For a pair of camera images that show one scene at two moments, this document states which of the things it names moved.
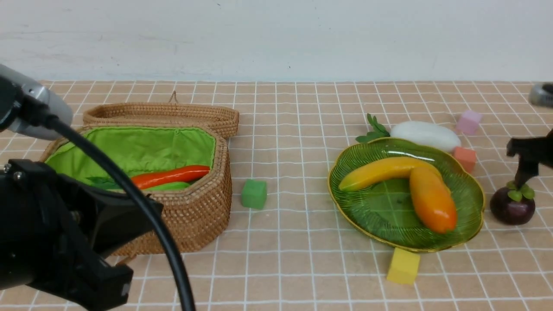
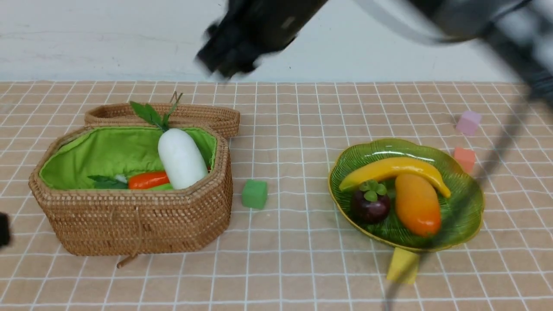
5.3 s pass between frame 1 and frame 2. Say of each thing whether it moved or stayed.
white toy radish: moved
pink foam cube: stayed
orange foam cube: stayed
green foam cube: stayed
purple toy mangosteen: moved
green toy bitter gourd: stayed
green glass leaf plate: stayed
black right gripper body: moved
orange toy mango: moved
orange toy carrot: stayed
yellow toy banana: stayed
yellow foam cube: stayed
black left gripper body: moved
